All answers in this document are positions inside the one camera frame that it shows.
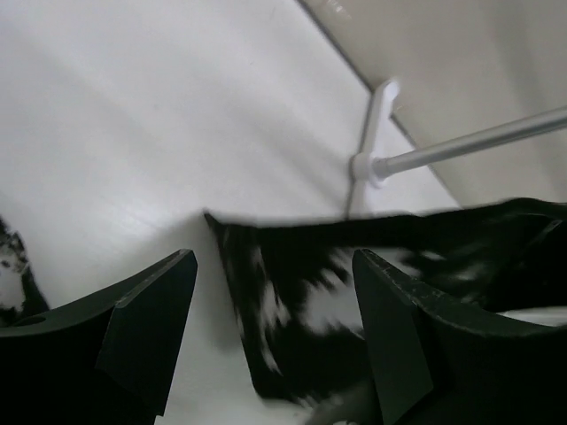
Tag black white patterned trousers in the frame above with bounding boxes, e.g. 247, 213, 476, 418
1, 198, 566, 424

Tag white silver clothes rack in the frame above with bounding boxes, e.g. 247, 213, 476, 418
343, 78, 567, 220

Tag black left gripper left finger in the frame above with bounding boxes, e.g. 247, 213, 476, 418
1, 250, 198, 424

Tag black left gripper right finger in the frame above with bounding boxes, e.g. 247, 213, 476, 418
353, 250, 566, 424

